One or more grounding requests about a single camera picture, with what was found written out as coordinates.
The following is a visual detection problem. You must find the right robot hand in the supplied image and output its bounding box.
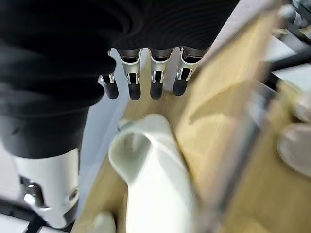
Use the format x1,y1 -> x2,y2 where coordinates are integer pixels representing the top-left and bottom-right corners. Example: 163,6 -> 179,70
0,0 -> 241,229

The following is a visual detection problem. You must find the white slipper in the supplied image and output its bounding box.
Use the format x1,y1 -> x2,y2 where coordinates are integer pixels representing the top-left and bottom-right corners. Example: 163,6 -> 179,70
108,113 -> 203,233
92,210 -> 117,233

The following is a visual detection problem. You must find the wooden shoe rack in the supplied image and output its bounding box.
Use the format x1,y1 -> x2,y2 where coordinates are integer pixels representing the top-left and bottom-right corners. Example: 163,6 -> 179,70
72,0 -> 311,233

